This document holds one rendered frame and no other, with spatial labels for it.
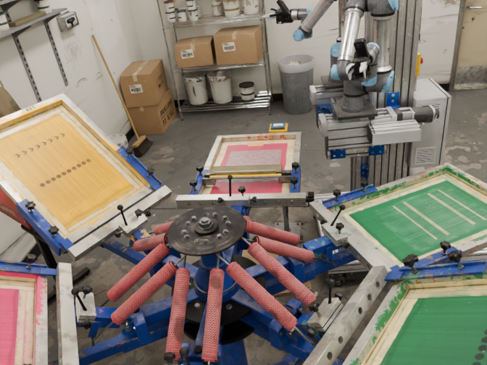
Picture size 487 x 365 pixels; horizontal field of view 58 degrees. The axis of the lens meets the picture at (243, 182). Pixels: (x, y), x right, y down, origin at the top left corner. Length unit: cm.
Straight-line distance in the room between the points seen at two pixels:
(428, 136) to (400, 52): 57
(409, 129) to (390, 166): 50
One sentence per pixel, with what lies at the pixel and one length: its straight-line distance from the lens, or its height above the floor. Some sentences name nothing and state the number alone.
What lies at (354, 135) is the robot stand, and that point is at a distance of 265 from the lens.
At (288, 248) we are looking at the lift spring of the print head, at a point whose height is 114.
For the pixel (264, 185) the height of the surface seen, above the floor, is 96.
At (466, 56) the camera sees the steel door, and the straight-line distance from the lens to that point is 638.
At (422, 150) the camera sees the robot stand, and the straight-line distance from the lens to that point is 299.
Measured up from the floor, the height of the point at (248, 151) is 96.
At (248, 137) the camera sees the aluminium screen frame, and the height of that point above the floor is 98.
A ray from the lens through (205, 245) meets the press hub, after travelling 158.
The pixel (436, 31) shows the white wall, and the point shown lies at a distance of 613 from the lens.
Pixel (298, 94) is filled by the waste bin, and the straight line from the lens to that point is 564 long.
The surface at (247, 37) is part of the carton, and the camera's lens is 552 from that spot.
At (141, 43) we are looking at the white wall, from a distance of 640.
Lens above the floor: 229
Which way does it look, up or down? 31 degrees down
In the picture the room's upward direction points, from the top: 8 degrees counter-clockwise
